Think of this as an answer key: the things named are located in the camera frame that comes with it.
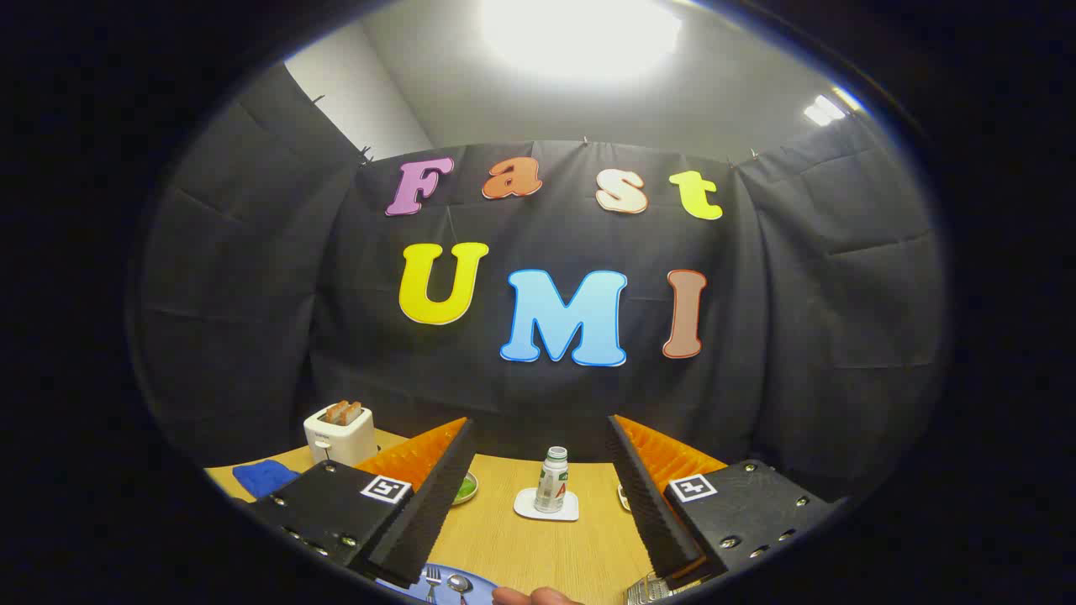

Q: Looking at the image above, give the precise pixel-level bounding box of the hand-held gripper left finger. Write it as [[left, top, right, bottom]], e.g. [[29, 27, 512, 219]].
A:
[[248, 418, 477, 589]]

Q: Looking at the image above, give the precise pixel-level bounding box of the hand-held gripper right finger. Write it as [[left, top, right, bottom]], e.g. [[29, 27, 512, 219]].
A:
[[607, 414, 841, 582]]

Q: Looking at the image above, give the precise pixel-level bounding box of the white square coaster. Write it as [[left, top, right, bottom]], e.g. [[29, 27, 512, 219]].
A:
[[514, 487, 580, 523]]

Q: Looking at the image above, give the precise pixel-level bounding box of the blue round plate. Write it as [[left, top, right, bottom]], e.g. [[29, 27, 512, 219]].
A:
[[374, 561, 501, 605]]

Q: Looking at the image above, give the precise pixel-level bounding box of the clear plastic bottle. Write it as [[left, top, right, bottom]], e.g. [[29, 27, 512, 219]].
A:
[[534, 446, 570, 514]]

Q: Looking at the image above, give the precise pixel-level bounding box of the white toaster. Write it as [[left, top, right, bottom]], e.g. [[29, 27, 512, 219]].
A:
[[303, 402, 378, 468]]

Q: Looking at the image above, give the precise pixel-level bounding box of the folded blue towel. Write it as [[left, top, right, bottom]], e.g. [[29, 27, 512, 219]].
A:
[[232, 459, 301, 501]]

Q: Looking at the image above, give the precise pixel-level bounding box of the small ceiling light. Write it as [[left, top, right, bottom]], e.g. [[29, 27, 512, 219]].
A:
[[803, 94, 848, 127]]

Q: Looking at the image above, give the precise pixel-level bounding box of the large ceiling light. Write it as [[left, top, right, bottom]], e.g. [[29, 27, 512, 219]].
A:
[[479, 0, 683, 85]]

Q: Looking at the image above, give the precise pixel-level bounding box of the metal wire basket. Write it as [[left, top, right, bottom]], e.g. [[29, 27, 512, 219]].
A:
[[624, 571, 673, 605]]

